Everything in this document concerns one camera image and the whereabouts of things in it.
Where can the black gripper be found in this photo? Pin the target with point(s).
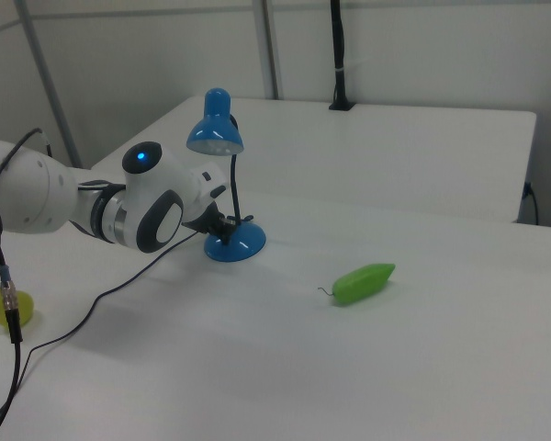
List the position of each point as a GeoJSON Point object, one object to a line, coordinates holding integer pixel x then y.
{"type": "Point", "coordinates": [203, 220]}

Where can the blue gooseneck desk lamp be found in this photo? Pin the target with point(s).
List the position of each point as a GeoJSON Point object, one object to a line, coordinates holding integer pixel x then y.
{"type": "Point", "coordinates": [243, 243]}

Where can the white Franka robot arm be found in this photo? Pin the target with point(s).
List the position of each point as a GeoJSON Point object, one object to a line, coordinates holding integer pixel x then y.
{"type": "Point", "coordinates": [37, 193]}

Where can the green toy chili pepper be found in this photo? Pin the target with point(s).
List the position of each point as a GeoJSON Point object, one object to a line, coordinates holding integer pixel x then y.
{"type": "Point", "coordinates": [363, 282]}

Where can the grey wall partition post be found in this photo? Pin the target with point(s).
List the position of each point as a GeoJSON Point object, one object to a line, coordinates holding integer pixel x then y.
{"type": "Point", "coordinates": [268, 46]}

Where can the black clamped camera pole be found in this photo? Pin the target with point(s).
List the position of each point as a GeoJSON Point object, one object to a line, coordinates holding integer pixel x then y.
{"type": "Point", "coordinates": [337, 46]}

